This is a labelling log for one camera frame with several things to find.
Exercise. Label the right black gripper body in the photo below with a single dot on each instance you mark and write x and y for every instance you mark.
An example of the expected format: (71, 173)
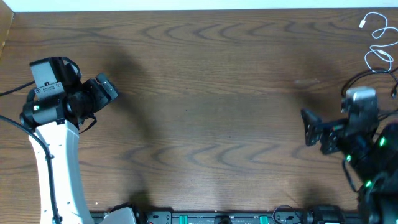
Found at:
(325, 134)

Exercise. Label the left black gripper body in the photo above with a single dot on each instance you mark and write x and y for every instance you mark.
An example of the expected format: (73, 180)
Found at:
(101, 91)

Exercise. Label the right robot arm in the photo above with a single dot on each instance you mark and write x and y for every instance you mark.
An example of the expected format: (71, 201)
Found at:
(373, 160)

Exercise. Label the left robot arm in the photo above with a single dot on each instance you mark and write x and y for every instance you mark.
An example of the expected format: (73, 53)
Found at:
(52, 115)

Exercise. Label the clear tape piece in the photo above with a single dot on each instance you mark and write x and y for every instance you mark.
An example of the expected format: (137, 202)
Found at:
(311, 81)

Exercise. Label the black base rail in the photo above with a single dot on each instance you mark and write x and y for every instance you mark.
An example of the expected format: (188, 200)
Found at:
(166, 217)

